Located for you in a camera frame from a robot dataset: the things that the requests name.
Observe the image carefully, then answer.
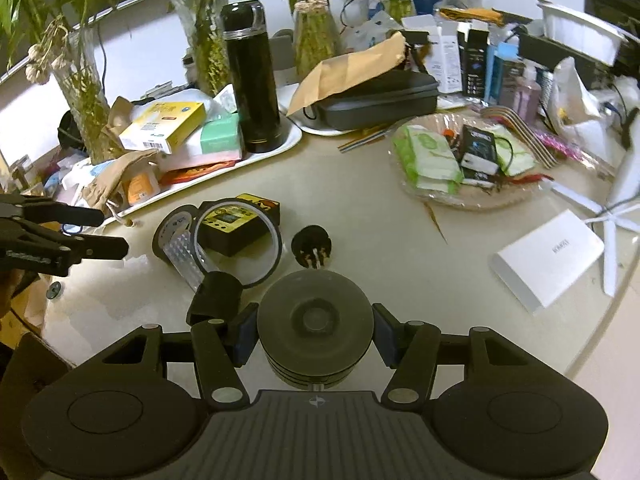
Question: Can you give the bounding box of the long white tray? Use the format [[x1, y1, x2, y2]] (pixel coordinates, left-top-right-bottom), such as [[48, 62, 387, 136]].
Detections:
[[75, 112, 304, 227]]

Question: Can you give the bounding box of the black and yellow box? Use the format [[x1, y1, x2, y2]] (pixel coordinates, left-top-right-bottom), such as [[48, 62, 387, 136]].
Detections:
[[199, 193, 281, 257]]

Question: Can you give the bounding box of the white plastic bag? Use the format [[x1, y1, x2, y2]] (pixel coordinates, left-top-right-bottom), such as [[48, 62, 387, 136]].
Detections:
[[551, 56, 607, 127]]

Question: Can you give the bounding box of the orange packet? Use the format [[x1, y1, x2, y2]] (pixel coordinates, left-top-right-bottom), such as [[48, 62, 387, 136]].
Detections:
[[121, 169, 162, 207]]

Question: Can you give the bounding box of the white plastic bowl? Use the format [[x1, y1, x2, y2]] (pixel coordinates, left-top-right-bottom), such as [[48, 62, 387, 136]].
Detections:
[[536, 0, 630, 67]]

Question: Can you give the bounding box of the tall glass vase with bamboo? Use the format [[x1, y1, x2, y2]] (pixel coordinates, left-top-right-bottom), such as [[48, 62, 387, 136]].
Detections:
[[25, 15, 121, 158]]

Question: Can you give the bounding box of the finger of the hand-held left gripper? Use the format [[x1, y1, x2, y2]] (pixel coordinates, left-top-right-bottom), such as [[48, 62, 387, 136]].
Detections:
[[0, 220, 130, 277], [0, 194, 107, 227]]

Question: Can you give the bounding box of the green tissue pack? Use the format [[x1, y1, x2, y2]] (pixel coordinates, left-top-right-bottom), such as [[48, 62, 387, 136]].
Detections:
[[186, 112, 245, 162]]

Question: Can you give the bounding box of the wide glass vase with bamboo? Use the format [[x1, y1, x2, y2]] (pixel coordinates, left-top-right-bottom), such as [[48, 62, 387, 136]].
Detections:
[[170, 0, 235, 97]]

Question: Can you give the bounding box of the black thermos bottle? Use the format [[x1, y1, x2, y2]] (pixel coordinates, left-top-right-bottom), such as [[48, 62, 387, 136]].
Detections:
[[220, 2, 282, 154]]

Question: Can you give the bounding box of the white tripod stand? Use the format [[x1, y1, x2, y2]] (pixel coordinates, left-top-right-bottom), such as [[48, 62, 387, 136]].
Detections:
[[549, 110, 640, 298]]

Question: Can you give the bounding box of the small black box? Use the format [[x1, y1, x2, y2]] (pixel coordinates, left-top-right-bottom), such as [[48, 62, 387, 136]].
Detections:
[[459, 123, 502, 174]]

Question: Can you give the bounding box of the brown paper envelope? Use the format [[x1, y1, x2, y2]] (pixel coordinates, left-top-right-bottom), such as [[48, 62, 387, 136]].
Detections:
[[286, 31, 407, 117]]

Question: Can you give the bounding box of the upright blue carton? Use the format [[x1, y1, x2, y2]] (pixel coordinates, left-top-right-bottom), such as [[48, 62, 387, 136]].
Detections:
[[484, 41, 527, 107]]

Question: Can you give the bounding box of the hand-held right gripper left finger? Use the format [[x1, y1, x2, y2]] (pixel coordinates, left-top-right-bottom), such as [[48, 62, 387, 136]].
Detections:
[[100, 302, 261, 412]]

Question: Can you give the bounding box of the upright black carton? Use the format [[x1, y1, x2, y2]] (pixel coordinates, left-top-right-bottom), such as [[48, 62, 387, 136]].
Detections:
[[461, 26, 489, 99]]

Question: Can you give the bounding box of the twine-necked glass bottle vase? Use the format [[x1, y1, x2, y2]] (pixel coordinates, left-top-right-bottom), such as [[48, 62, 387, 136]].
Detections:
[[291, 0, 342, 82]]

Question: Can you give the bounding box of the black power plug adapter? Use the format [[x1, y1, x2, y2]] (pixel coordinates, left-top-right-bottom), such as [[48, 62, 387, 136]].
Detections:
[[291, 225, 334, 271]]

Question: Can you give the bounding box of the upright white carton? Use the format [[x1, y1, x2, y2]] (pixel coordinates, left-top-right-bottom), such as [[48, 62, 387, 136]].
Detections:
[[424, 24, 464, 94]]

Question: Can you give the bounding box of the black round disc device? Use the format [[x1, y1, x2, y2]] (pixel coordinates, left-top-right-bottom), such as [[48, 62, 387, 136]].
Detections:
[[256, 270, 374, 391]]

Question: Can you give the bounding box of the black zip case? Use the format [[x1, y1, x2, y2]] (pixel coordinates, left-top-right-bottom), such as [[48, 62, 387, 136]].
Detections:
[[304, 70, 440, 131]]

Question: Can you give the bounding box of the green wet wipes pack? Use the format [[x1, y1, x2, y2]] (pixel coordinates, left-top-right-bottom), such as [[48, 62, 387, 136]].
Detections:
[[391, 124, 465, 197]]

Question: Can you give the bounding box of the black round object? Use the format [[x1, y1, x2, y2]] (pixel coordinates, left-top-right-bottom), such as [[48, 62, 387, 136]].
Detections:
[[56, 109, 90, 150]]

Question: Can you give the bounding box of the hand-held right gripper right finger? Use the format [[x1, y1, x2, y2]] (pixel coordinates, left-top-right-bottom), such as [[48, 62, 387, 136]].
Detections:
[[372, 302, 539, 409]]

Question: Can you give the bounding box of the yellow cardboard box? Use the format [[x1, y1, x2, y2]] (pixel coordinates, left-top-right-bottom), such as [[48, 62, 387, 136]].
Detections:
[[118, 101, 207, 155]]

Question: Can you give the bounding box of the bundle of striped straws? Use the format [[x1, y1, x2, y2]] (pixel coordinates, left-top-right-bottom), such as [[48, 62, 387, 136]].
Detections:
[[337, 126, 397, 154]]

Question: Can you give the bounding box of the small black plastic cap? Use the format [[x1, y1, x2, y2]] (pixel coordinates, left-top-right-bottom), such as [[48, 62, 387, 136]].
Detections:
[[186, 271, 244, 327]]

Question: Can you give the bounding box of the black roll of silver tape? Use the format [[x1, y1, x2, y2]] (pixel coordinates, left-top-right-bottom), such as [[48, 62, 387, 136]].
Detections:
[[152, 205, 212, 293]]

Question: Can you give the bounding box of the flat white box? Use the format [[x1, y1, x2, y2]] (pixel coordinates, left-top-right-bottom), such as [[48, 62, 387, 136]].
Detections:
[[489, 209, 607, 314]]

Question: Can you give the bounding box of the clear plate with snacks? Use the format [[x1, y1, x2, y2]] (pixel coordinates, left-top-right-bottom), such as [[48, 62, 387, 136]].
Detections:
[[389, 112, 558, 212]]

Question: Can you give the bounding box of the thin brown tape ring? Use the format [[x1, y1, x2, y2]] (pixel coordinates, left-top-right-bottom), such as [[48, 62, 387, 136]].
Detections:
[[192, 199, 282, 289]]

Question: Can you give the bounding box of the brown drawstring pouch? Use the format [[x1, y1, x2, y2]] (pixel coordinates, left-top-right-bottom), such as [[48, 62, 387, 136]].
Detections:
[[81, 149, 162, 212]]

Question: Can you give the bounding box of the pink pump bottle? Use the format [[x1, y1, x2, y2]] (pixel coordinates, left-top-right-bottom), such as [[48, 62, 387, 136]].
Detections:
[[514, 61, 544, 119]]

